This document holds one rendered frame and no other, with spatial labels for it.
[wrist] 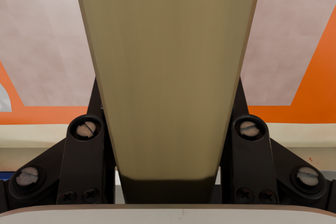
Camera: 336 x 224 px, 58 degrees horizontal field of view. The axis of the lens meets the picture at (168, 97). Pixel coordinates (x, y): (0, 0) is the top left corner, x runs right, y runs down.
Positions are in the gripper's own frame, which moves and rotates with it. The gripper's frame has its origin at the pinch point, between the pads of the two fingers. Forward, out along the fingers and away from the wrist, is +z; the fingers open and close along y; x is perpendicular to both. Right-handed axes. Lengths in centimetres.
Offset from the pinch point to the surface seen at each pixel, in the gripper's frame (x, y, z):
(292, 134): -22.1, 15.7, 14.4
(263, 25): -6.0, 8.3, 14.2
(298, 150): -25.0, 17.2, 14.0
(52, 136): -22.3, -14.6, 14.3
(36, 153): -25.0, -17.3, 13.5
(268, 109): -17.4, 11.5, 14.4
